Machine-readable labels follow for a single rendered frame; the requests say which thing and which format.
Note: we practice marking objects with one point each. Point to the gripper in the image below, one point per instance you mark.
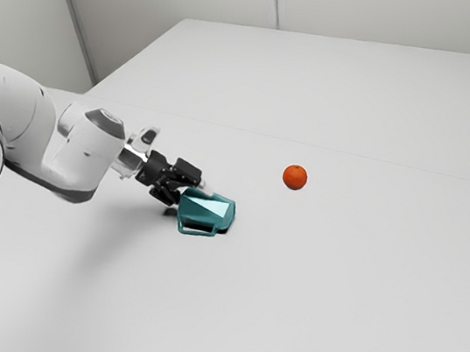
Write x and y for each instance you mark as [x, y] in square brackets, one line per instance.
[156, 169]

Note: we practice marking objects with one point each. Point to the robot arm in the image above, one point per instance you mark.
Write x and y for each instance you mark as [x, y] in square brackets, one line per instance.
[33, 137]

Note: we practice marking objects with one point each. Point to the teal faceted mug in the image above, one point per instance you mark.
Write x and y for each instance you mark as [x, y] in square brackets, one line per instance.
[205, 212]

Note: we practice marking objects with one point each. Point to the orange fruit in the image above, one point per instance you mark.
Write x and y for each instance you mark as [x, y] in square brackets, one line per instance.
[295, 177]

